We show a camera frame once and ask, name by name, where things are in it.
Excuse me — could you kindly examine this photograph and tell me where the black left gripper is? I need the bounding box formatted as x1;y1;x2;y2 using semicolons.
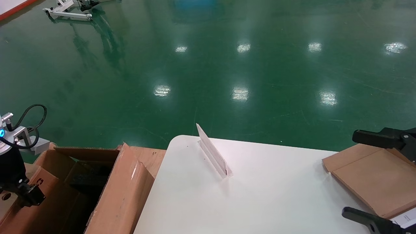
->
0;148;45;207

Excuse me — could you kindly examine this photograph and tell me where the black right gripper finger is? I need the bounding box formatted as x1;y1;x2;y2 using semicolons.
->
352;127;416;163
342;207;416;234

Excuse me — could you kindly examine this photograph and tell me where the small cardboard box recycling symbol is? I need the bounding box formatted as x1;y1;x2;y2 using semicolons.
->
0;162;78;234

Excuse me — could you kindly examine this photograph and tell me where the flattened brown cardboard box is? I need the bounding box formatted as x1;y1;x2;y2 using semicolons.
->
322;144;416;219

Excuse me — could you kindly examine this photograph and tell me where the large open cardboard box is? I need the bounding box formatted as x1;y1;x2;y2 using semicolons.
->
32;142;156;234

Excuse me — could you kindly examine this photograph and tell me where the white paper label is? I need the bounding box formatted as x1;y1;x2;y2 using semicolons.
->
390;208;416;229

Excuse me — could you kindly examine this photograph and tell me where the clear acrylic sign holder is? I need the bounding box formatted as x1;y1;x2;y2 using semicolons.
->
196;123;234;180

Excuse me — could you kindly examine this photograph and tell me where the white metal floor stand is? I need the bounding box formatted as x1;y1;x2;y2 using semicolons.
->
43;0;114;22

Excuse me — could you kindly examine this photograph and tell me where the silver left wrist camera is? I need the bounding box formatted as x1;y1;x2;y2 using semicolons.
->
13;127;51;155

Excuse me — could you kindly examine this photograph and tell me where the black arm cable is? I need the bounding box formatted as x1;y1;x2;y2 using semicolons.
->
0;104;47;150

